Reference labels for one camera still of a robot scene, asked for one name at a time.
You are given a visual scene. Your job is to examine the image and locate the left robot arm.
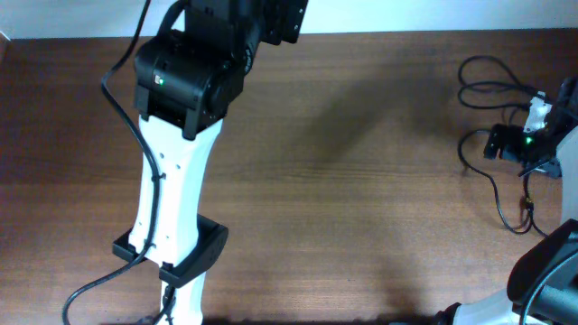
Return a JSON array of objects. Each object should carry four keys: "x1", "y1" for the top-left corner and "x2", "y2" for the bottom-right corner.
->
[{"x1": 113, "y1": 0, "x2": 307, "y2": 324}]

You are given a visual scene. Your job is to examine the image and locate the camera cable black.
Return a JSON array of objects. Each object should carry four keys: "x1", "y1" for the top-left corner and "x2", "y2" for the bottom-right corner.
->
[
  {"x1": 518, "y1": 251, "x2": 577, "y2": 325},
  {"x1": 61, "y1": 0, "x2": 182, "y2": 325}
]

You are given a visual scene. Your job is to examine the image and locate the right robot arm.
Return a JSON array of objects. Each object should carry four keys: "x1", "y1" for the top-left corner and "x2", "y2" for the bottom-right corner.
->
[{"x1": 433, "y1": 77, "x2": 577, "y2": 325}]

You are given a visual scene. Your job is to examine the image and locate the left camera cable black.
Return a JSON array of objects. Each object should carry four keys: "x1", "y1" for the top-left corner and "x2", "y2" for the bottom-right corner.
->
[{"x1": 61, "y1": 0, "x2": 182, "y2": 325}]

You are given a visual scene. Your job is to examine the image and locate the right camera cable black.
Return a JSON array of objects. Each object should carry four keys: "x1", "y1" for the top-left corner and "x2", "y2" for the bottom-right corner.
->
[{"x1": 518, "y1": 251, "x2": 577, "y2": 325}]

